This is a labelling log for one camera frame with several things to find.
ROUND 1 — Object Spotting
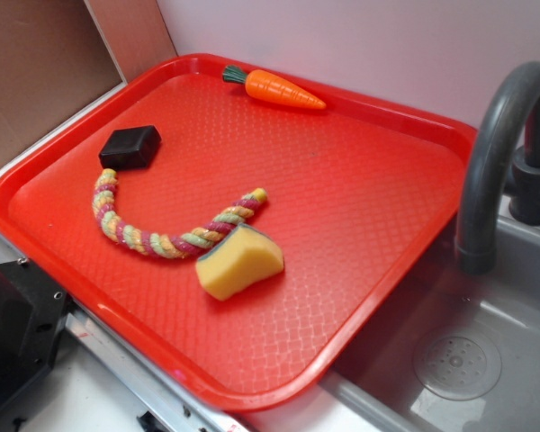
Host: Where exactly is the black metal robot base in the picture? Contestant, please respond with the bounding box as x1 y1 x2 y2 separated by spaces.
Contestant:
0 261 69 414

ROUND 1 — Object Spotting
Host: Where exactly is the yellow green sponge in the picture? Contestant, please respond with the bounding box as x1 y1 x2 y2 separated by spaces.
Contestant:
195 223 284 302

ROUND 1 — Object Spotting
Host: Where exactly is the red plastic tray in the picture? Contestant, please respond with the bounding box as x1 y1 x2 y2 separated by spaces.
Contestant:
0 54 475 412

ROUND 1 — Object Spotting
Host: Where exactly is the orange plastic toy carrot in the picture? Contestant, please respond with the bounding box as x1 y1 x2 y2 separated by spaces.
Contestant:
222 65 327 111

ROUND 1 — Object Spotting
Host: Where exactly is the black rectangular block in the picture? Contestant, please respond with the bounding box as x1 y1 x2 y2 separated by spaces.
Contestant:
98 125 162 171

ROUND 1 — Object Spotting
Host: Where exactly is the grey plastic sink basin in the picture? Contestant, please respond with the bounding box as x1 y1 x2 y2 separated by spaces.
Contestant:
319 193 540 432

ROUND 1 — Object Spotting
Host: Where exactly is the grey curved faucet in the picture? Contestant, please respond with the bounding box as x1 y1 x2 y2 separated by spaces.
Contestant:
454 61 540 275

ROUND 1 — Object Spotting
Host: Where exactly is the brown cardboard panel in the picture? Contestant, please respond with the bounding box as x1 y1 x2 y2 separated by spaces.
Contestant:
0 1 176 170

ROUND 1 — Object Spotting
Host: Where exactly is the multicolour twisted rope toy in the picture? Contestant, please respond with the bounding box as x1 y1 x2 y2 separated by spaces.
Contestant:
91 168 268 260

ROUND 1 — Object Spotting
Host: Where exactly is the aluminium frame rail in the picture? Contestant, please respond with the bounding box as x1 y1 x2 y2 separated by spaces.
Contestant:
0 235 247 431

